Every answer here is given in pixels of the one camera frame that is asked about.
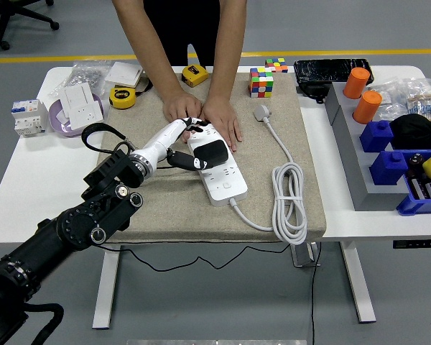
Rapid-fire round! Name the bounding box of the person's left hand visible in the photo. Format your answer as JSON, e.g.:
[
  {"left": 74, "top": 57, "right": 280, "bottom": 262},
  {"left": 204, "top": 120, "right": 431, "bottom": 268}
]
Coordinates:
[{"left": 200, "top": 96, "right": 244, "bottom": 152}]

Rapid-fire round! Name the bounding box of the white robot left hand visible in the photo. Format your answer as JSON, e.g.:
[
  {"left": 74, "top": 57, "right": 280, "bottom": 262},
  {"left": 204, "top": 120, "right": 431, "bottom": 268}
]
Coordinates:
[{"left": 129, "top": 116, "right": 217, "bottom": 173}]

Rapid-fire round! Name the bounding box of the person's right hand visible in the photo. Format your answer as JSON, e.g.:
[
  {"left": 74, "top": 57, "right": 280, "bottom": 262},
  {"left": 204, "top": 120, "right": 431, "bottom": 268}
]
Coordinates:
[{"left": 162, "top": 91, "right": 204, "bottom": 144}]

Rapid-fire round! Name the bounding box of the black plug adapter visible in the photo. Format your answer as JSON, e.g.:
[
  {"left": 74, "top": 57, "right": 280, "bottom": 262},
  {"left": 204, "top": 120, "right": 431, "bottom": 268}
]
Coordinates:
[{"left": 193, "top": 139, "right": 231, "bottom": 168}]

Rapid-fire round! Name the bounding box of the small square yellow tape measure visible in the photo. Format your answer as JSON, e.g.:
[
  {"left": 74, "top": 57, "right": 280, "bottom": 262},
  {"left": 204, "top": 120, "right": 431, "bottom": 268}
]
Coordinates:
[{"left": 181, "top": 64, "right": 210, "bottom": 88}]

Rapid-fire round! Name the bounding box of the white power strip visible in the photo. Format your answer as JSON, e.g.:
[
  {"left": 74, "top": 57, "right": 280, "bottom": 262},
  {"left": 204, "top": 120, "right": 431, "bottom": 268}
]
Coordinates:
[{"left": 186, "top": 124, "right": 249, "bottom": 207}]

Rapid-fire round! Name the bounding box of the large Rubik's cube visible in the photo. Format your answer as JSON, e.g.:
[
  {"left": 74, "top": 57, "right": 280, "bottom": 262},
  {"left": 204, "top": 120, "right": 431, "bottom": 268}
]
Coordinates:
[{"left": 249, "top": 67, "right": 274, "bottom": 99}]

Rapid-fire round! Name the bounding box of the round yellow tape measure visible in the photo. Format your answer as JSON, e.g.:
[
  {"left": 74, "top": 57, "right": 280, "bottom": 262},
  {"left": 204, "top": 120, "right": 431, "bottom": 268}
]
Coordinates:
[{"left": 108, "top": 86, "right": 136, "bottom": 110}]

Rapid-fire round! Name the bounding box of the small Rubik's cube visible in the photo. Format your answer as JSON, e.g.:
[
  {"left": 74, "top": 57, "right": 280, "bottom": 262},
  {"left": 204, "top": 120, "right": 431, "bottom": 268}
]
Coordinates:
[{"left": 264, "top": 57, "right": 288, "bottom": 74}]

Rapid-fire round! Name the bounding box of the person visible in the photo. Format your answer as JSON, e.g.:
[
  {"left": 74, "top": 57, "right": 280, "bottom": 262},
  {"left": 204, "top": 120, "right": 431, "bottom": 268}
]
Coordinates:
[{"left": 143, "top": 0, "right": 223, "bottom": 68}]

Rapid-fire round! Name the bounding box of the grey-brown mat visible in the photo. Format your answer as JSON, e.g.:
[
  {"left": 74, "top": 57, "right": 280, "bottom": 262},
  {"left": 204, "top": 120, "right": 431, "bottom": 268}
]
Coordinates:
[{"left": 93, "top": 70, "right": 327, "bottom": 244}]

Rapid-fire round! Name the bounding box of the black table control panel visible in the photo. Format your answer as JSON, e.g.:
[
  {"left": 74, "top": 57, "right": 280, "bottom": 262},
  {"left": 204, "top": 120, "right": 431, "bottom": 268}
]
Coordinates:
[{"left": 392, "top": 239, "right": 431, "bottom": 249}]

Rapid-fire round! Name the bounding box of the white table leg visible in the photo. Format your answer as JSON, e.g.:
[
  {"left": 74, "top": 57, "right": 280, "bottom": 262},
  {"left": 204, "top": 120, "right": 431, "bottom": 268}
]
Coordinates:
[
  {"left": 339, "top": 241, "right": 377, "bottom": 323},
  {"left": 92, "top": 249, "right": 122, "bottom": 330}
]

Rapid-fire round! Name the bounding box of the purple bowl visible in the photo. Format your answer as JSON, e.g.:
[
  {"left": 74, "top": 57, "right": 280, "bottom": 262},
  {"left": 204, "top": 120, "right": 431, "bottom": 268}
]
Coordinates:
[{"left": 48, "top": 93, "right": 105, "bottom": 139}]

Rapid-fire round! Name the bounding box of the plastic bag of screws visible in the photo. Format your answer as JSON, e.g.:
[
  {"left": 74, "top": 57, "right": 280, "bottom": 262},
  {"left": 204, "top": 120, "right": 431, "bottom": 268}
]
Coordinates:
[{"left": 48, "top": 60, "right": 112, "bottom": 98}]

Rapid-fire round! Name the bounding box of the black glossy tray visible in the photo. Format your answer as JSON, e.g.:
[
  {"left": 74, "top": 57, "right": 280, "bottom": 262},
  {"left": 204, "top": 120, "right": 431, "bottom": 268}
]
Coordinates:
[{"left": 293, "top": 58, "right": 374, "bottom": 87}]

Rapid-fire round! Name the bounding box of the blue plastic bin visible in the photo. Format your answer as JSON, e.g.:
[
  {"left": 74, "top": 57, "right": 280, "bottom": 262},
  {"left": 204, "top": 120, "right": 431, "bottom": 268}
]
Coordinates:
[{"left": 395, "top": 149, "right": 431, "bottom": 216}]

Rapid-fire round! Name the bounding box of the white circuit breaker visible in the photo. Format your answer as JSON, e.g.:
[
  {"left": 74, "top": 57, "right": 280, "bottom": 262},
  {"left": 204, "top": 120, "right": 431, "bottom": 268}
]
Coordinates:
[{"left": 10, "top": 99, "right": 50, "bottom": 138}]

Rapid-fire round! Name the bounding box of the orange cylinder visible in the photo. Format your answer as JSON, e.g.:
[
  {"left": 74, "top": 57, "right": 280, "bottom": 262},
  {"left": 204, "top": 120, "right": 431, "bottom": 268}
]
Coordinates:
[
  {"left": 342, "top": 67, "right": 371, "bottom": 100},
  {"left": 351, "top": 90, "right": 383, "bottom": 125}
]

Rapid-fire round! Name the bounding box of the row of brown vials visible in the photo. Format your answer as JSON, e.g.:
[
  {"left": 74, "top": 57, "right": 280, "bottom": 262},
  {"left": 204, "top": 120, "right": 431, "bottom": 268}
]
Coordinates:
[{"left": 405, "top": 170, "right": 431, "bottom": 201}]

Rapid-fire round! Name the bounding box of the grey stepped block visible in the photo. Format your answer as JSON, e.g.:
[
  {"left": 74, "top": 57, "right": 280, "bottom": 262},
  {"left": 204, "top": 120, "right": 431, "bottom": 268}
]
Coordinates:
[{"left": 325, "top": 83, "right": 410, "bottom": 212}]

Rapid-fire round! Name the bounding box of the blue block with knob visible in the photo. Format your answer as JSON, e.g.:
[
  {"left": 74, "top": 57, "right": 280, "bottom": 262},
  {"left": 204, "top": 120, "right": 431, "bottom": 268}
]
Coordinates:
[
  {"left": 369, "top": 150, "right": 409, "bottom": 185},
  {"left": 358, "top": 119, "right": 394, "bottom": 153}
]

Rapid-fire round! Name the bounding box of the clear plastic bag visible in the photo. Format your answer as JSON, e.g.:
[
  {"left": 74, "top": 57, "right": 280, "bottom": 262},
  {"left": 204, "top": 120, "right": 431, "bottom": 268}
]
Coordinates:
[{"left": 368, "top": 80, "right": 410, "bottom": 121}]

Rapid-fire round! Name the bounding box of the dark round bottle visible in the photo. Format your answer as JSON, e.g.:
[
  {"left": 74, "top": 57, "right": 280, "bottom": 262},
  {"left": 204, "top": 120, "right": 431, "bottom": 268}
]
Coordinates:
[{"left": 407, "top": 153, "right": 425, "bottom": 170}]

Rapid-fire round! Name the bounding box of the black office chair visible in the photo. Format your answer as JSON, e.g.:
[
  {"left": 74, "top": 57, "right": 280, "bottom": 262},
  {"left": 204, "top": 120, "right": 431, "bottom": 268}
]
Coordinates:
[{"left": 0, "top": 0, "right": 60, "bottom": 51}]

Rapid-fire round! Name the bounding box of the black cloth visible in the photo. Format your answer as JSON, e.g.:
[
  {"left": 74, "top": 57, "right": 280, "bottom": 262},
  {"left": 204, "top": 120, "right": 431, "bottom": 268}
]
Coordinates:
[{"left": 389, "top": 114, "right": 431, "bottom": 151}]

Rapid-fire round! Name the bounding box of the plastic bag of resistors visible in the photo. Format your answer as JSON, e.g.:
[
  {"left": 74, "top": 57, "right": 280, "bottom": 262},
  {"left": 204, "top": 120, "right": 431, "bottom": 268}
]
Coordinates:
[{"left": 404, "top": 77, "right": 431, "bottom": 121}]

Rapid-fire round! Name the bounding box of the black tape measure strap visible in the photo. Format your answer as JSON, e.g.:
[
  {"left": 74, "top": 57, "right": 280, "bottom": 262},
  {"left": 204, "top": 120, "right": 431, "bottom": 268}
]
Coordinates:
[{"left": 135, "top": 75, "right": 154, "bottom": 97}]

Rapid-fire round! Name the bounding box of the white power strip cable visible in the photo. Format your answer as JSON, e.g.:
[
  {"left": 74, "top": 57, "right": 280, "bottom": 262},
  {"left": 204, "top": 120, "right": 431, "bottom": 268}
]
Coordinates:
[{"left": 229, "top": 103, "right": 308, "bottom": 247}]

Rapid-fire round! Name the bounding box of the white square switch plate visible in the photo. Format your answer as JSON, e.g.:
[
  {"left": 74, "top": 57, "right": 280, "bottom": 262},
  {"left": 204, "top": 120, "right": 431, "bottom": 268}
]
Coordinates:
[{"left": 103, "top": 61, "right": 145, "bottom": 88}]

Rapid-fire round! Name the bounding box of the white wall socket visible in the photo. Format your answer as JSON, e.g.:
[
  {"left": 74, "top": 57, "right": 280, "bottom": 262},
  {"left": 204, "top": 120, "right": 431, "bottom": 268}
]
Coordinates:
[{"left": 67, "top": 101, "right": 104, "bottom": 131}]

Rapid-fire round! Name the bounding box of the white switch panel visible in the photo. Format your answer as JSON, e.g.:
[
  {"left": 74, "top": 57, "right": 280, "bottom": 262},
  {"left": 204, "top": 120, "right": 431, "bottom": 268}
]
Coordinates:
[{"left": 59, "top": 83, "right": 94, "bottom": 116}]

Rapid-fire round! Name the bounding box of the thin black plug cord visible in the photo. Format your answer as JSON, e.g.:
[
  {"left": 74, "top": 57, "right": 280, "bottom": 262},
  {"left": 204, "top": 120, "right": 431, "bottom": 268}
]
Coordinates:
[{"left": 103, "top": 163, "right": 295, "bottom": 272}]

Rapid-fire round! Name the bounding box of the black hanging cable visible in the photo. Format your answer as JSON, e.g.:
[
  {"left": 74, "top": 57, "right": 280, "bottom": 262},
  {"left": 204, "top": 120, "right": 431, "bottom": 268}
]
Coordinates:
[{"left": 310, "top": 241, "right": 323, "bottom": 345}]

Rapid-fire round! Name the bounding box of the silver metal bracket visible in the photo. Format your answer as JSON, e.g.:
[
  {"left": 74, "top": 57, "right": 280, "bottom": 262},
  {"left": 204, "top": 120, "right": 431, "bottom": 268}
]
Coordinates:
[{"left": 290, "top": 241, "right": 323, "bottom": 269}]

